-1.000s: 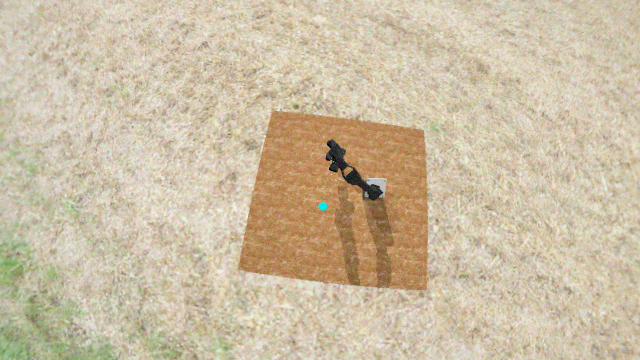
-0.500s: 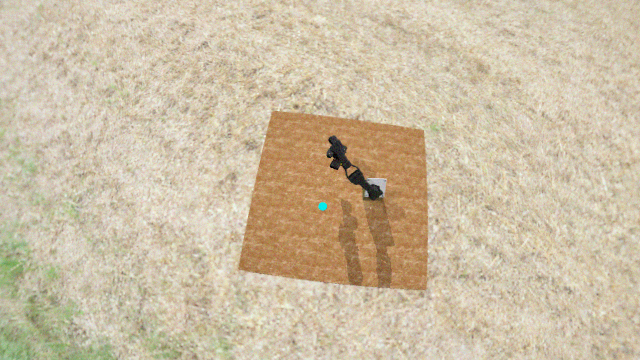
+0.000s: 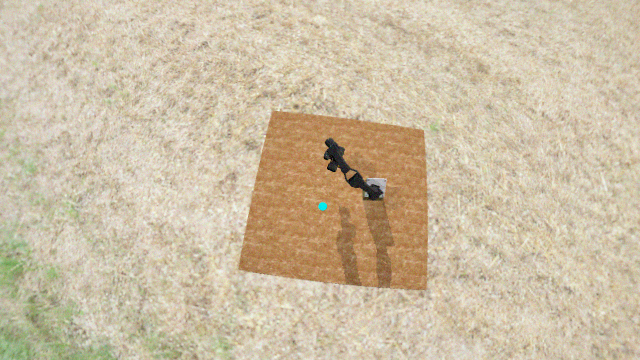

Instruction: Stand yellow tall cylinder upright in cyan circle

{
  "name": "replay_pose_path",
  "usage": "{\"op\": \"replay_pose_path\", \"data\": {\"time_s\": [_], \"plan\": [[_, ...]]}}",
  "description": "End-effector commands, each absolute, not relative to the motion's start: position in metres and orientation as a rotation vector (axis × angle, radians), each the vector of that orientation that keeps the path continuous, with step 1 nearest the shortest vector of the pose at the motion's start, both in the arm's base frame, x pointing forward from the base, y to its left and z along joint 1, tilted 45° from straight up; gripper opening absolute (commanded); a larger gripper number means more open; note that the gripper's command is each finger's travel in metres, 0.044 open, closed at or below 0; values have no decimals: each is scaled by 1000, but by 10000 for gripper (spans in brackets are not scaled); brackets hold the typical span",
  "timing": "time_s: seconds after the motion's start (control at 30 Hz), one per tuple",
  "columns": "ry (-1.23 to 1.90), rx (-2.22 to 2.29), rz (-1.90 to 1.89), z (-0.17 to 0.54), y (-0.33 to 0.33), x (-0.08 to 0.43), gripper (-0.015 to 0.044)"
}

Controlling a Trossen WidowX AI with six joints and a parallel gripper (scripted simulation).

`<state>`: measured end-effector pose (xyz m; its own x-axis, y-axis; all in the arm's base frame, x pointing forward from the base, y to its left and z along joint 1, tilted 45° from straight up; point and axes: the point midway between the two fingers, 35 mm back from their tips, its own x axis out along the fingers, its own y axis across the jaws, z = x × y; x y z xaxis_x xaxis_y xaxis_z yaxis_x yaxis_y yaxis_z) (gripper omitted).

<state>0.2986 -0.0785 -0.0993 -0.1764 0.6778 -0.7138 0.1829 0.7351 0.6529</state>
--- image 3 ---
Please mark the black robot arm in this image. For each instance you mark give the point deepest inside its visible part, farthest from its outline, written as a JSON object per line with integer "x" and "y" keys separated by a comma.
{"x": 356, "y": 181}

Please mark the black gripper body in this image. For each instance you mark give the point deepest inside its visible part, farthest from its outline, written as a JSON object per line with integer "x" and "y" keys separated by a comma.
{"x": 333, "y": 167}

